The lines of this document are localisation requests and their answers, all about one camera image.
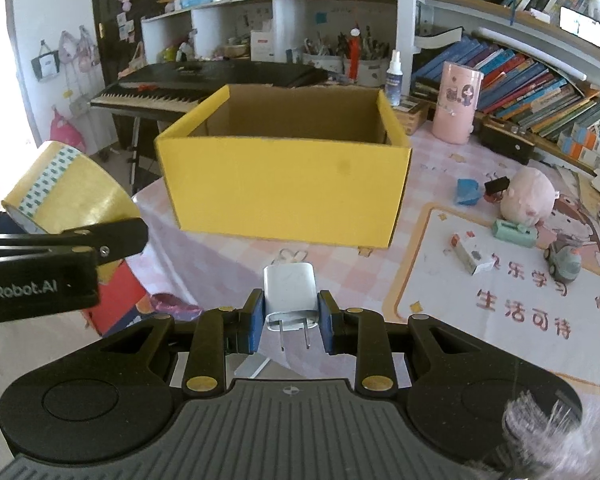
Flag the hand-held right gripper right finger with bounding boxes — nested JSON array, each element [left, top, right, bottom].
[[317, 290, 476, 396]]

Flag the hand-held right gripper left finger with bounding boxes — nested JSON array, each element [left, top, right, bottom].
[[102, 289, 266, 396]]

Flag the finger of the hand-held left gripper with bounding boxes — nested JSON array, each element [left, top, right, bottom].
[[0, 217, 148, 264]]

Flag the white charger plug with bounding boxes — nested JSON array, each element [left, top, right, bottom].
[[264, 262, 320, 351]]

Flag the yellow cardboard box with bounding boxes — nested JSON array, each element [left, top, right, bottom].
[[154, 84, 413, 250]]

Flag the green correction tape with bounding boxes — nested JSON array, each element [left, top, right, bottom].
[[492, 219, 538, 249]]

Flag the pink plush toy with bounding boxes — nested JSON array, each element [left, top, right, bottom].
[[500, 166, 558, 226]]

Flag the pink checked desktop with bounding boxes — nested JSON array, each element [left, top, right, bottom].
[[130, 95, 600, 480]]

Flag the red cardboard box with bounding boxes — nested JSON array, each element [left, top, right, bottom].
[[80, 260, 153, 336]]

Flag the purple wrapper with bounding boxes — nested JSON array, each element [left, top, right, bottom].
[[147, 292, 203, 321]]

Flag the bright pink bag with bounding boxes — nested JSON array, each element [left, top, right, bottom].
[[50, 106, 87, 153]]

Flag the small white box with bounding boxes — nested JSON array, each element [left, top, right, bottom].
[[450, 232, 496, 277]]

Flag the black piano keyboard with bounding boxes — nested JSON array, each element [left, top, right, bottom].
[[90, 61, 328, 123]]

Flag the pink hanging bag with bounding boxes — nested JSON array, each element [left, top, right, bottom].
[[78, 25, 101, 72], [59, 30, 81, 65]]

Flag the white tote bag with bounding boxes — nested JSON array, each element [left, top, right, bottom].
[[32, 40, 61, 82]]

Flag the blue pencil sharpener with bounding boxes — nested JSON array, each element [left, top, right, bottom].
[[455, 178, 483, 206]]

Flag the black binder clip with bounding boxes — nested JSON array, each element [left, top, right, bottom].
[[484, 176, 511, 200]]

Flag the wooden chess box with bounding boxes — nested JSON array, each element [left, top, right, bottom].
[[392, 95, 430, 136]]

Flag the white box with red label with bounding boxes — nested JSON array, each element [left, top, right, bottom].
[[250, 30, 276, 62]]

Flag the grey toy car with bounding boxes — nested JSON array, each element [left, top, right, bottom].
[[544, 240, 583, 283]]

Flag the fluffy grey sleeve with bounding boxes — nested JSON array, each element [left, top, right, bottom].
[[500, 392, 600, 480]]

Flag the white spray bottle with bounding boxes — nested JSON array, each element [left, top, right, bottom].
[[384, 50, 404, 107]]

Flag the pink cylindrical container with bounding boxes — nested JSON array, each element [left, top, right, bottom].
[[432, 61, 485, 143]]

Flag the black wooden box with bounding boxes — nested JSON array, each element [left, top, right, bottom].
[[480, 117, 536, 165]]

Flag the white cubby shelf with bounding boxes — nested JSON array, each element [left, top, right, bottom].
[[141, 0, 398, 68]]

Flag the slanted row of colourful books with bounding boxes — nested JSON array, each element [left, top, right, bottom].
[[411, 37, 600, 141]]

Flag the orange and blue boxes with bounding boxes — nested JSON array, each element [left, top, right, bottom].
[[557, 125, 600, 171]]

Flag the wooden bookshelf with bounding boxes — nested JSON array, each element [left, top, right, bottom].
[[397, 0, 600, 176]]

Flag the black phone with lit screen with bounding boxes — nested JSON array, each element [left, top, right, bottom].
[[559, 6, 600, 53]]

